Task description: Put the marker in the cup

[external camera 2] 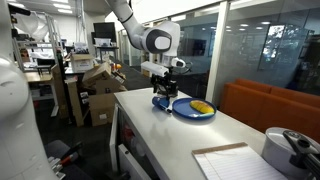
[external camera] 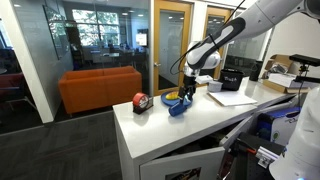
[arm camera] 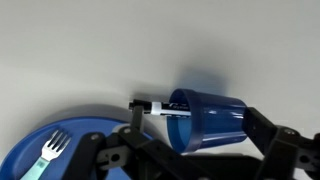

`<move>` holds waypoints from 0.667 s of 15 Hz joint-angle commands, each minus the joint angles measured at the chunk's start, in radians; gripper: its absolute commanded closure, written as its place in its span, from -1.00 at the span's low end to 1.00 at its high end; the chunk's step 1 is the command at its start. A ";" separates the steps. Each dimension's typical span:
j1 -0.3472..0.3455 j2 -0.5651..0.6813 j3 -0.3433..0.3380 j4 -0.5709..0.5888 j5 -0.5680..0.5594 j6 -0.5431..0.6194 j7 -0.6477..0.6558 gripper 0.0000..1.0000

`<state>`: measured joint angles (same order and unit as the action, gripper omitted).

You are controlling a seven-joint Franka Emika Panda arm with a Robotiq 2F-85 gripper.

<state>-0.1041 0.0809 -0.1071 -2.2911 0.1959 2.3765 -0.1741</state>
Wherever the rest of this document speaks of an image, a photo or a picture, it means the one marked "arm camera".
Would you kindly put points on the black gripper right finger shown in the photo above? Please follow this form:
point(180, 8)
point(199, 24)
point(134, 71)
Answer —
point(280, 150)

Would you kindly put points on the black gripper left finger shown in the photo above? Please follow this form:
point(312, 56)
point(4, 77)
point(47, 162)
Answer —
point(110, 156)

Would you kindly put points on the black white Expo marker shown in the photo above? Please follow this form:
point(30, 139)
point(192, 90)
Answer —
point(156, 109)

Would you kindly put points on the blue plastic cup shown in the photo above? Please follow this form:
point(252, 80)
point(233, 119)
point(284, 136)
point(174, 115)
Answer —
point(216, 116)

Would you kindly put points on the blue round plate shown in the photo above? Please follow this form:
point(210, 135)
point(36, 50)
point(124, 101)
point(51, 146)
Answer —
point(26, 146)

